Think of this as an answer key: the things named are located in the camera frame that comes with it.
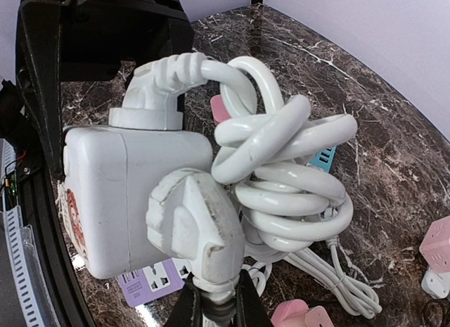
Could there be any pink cube socket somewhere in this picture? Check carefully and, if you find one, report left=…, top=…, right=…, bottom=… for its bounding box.
left=419, top=216, right=449, bottom=274

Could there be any pink triangular power strip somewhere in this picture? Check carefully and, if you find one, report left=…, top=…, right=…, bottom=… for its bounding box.
left=271, top=300, right=309, bottom=327

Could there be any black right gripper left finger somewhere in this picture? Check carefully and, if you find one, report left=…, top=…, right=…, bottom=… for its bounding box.
left=168, top=273, right=203, bottom=327

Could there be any white power cord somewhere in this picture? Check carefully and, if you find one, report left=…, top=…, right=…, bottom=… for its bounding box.
left=242, top=235, right=384, bottom=321

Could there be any teal power strip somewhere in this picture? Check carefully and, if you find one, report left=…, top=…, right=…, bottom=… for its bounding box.
left=307, top=146, right=337, bottom=173

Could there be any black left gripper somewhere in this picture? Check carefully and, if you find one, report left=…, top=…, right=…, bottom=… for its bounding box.
left=15, top=0, right=193, bottom=179

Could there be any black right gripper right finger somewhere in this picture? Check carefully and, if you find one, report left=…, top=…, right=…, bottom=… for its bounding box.
left=235, top=270, right=271, bottom=327

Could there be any white cable duct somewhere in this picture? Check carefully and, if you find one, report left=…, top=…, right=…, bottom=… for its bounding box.
left=0, top=140, right=53, bottom=327

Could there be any white round power plug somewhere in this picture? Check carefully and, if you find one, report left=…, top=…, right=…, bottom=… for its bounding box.
left=60, top=126, right=212, bottom=279

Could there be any purple power strip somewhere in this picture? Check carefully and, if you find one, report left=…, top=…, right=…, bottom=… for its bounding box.
left=116, top=258, right=191, bottom=307

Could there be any small circuit board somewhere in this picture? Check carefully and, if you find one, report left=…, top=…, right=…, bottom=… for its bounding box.
left=5, top=171, right=18, bottom=208

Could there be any purple strip white cord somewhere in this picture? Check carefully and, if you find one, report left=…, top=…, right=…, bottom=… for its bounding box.
left=108, top=52, right=359, bottom=307

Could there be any white square adapter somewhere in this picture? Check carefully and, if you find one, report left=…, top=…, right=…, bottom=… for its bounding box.
left=421, top=268, right=450, bottom=299

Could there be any peach charger cube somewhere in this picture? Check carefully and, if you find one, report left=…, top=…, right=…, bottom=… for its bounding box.
left=304, top=306, right=334, bottom=327

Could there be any pink adapter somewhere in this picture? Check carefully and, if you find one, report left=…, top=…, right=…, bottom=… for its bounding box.
left=210, top=94, right=231, bottom=125

